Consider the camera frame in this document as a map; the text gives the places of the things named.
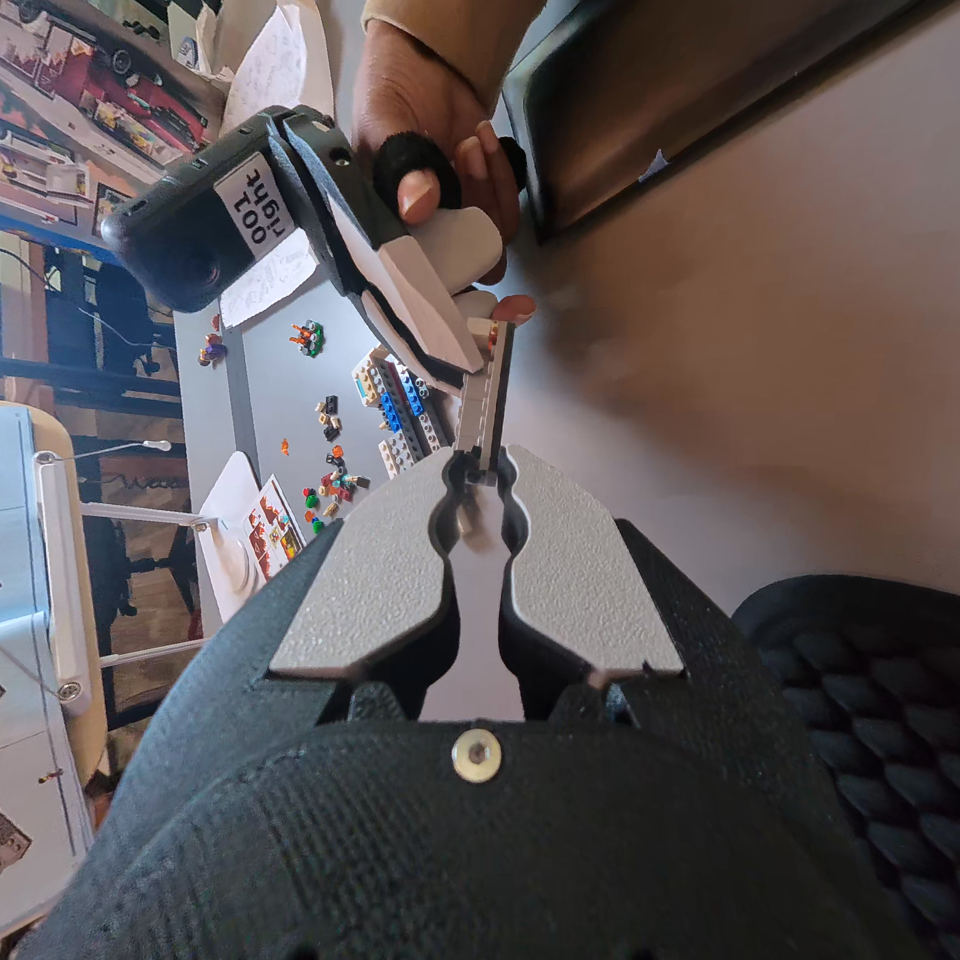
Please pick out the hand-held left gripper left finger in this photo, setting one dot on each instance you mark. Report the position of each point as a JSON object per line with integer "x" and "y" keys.
{"x": 367, "y": 585}

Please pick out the person's right hand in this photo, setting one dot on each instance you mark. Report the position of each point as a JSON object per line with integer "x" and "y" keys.
{"x": 405, "y": 97}

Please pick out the grey lego wall assembly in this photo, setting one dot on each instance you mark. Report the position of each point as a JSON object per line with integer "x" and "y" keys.
{"x": 480, "y": 405}

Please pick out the pile of small lego pieces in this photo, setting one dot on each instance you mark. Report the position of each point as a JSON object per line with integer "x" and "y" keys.
{"x": 341, "y": 484}

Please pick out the white book stand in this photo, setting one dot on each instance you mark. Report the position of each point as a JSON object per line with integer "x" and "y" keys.
{"x": 225, "y": 487}

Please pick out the small pale scrap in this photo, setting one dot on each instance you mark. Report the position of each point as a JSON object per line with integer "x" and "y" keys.
{"x": 654, "y": 169}

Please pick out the dark rectangular panel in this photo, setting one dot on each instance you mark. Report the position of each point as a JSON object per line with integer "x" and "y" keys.
{"x": 712, "y": 90}

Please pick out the lego set box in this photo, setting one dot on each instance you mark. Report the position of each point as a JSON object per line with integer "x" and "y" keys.
{"x": 90, "y": 75}

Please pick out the purple lego minifigure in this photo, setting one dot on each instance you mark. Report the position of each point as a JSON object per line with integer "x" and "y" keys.
{"x": 214, "y": 351}

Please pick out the lego sticker sheet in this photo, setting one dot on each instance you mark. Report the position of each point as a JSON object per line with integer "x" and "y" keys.
{"x": 274, "y": 525}

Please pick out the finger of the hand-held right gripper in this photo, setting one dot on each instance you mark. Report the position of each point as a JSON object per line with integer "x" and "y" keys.
{"x": 397, "y": 345}
{"x": 435, "y": 307}

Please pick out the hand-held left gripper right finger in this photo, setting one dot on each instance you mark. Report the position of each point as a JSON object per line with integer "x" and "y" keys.
{"x": 592, "y": 592}

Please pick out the lego vehicle base assembly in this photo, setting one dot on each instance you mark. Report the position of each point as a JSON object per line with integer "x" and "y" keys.
{"x": 397, "y": 405}

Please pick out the black braided cushion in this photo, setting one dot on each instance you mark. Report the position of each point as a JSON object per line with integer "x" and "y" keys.
{"x": 862, "y": 712}

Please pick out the green lego campfire build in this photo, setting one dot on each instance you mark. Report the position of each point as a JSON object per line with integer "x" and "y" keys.
{"x": 309, "y": 341}

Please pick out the person's right forearm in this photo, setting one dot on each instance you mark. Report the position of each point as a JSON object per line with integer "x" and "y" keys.
{"x": 465, "y": 37}

